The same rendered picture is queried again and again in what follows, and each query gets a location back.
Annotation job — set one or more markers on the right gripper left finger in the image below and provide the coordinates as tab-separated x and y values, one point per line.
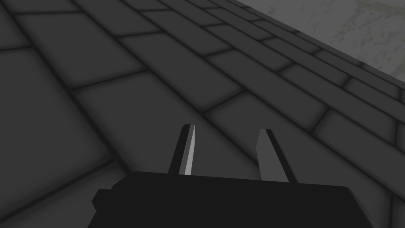
183	152

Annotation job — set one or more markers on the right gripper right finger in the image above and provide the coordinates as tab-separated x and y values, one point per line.
272	161

